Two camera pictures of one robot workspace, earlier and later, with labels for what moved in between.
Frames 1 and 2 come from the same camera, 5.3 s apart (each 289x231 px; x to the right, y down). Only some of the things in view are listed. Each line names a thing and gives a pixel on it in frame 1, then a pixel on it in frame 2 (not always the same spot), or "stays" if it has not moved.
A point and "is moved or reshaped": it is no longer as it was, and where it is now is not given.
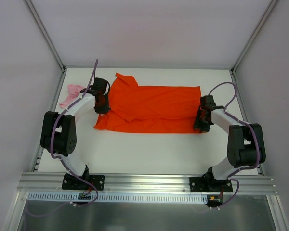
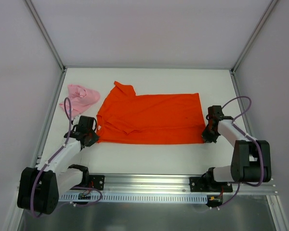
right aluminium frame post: x=270 y=7 stays
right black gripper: x=202 y=120 -> x=207 y=134
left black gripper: x=102 y=106 -> x=93 y=137
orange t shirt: x=151 y=109 is moved or reshaped
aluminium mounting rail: x=51 y=184 stays
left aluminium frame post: x=45 y=34 stays
